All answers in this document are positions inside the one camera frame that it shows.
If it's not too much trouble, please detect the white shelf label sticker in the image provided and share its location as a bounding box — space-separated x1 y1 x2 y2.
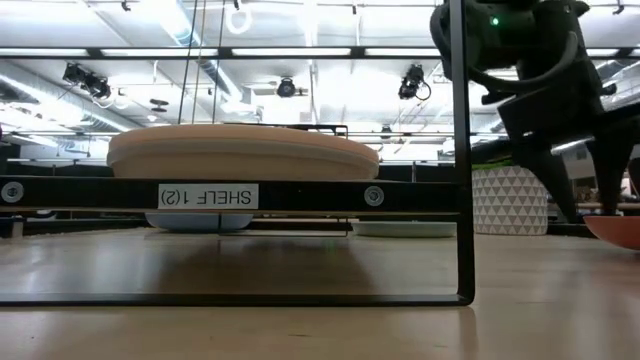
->
157 183 260 210

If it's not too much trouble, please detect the teal plate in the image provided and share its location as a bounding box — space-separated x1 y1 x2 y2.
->
351 221 458 239

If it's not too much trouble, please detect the black ceiling light track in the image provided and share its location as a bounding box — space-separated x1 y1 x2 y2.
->
0 46 640 61

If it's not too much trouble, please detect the black aluminium table frame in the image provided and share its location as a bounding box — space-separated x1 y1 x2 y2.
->
0 212 596 239

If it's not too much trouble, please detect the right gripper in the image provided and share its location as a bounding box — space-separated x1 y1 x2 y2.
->
499 59 640 225

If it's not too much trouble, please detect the black metal wooden shelf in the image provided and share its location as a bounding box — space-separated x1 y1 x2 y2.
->
0 0 476 307

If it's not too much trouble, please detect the cream plate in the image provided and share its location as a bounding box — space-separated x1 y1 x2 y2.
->
106 142 381 181

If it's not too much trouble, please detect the light blue bowl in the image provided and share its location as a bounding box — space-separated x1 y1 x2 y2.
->
144 213 255 233

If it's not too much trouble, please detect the succulent in white patterned pot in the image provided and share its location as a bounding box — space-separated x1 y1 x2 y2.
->
472 157 551 237

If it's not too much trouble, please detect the terracotta plate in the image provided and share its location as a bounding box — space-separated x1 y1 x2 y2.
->
583 214 640 251

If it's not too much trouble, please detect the black ceiling spotlight cluster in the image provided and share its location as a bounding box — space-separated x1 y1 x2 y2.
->
62 62 112 100

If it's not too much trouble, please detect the black hanging cable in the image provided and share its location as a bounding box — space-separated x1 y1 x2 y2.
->
177 0 201 126
212 0 226 126

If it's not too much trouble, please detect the white looped ceiling cable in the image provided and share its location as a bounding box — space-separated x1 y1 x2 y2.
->
224 3 254 35

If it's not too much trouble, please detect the silver ceiling air duct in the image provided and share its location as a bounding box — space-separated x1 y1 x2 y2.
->
0 59 146 134
154 0 244 101

